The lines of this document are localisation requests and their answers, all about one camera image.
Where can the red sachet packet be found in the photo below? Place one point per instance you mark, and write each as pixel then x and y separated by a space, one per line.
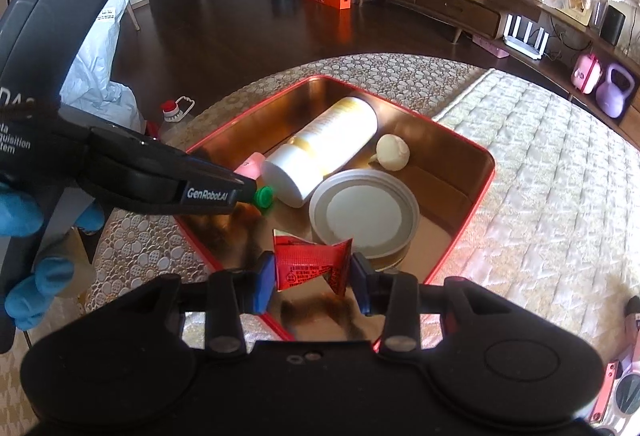
pixel 310 261

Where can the white router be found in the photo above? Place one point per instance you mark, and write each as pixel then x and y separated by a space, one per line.
pixel 525 36

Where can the pink tube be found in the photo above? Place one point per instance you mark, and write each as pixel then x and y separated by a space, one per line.
pixel 250 166

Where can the white yellow plastic bottle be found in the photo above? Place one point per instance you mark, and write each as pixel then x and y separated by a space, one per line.
pixel 320 146

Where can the garlic bulb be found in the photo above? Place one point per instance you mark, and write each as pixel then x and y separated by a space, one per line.
pixel 392 152

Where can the red metal tray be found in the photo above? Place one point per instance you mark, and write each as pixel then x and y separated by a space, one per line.
pixel 440 196

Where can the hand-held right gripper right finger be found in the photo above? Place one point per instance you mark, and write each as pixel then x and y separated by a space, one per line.
pixel 360 286

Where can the purple kettlebell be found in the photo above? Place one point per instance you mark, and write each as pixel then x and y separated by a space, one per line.
pixel 615 94

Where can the small green plastic cap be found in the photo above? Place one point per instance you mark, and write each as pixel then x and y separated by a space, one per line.
pixel 265 198

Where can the white sunglasses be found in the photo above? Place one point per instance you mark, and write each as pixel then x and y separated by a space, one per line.
pixel 617 386

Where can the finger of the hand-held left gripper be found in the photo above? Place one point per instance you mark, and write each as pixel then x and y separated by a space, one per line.
pixel 150 181
pixel 115 129

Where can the plastic oil bottle red cap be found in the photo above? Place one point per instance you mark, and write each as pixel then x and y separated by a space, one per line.
pixel 175 116

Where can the person's left hand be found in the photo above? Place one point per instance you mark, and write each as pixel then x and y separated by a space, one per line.
pixel 20 211

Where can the white quilted table mat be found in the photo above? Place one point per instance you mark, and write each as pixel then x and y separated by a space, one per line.
pixel 550 176

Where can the white plastic bag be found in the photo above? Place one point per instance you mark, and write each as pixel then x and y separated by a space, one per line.
pixel 105 66

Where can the wooden television cabinet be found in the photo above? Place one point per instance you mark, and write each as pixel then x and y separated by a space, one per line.
pixel 440 1

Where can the pink toy case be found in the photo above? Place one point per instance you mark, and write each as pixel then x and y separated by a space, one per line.
pixel 586 72

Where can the black speaker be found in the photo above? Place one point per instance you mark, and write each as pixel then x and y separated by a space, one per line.
pixel 612 25

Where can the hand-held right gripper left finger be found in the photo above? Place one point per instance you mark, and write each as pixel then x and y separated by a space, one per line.
pixel 265 283

